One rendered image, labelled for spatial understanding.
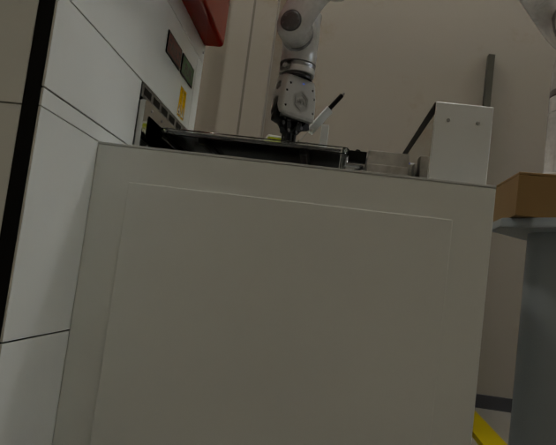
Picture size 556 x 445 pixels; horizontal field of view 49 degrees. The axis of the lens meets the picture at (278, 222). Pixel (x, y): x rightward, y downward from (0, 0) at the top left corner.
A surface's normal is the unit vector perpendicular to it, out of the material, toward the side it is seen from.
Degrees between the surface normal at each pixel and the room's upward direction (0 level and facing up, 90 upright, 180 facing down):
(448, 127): 90
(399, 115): 90
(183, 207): 90
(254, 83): 90
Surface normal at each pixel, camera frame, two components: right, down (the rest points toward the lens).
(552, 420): -0.44, -0.13
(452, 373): -0.07, -0.09
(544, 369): -0.65, -0.15
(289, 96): 0.55, -0.02
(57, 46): 0.99, 0.12
